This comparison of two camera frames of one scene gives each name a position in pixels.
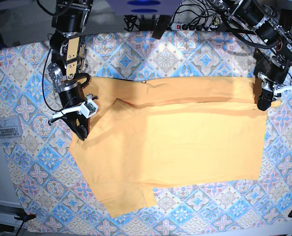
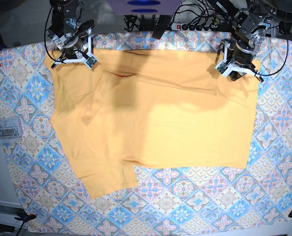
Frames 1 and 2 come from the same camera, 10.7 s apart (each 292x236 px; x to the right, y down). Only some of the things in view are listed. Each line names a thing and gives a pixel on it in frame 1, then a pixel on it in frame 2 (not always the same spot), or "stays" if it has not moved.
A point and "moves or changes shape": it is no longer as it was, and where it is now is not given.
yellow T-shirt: (144, 133) moves or changes shape
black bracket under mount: (159, 27) stays
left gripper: (72, 98) -> (76, 45)
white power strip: (179, 26) stays
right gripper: (272, 72) -> (238, 58)
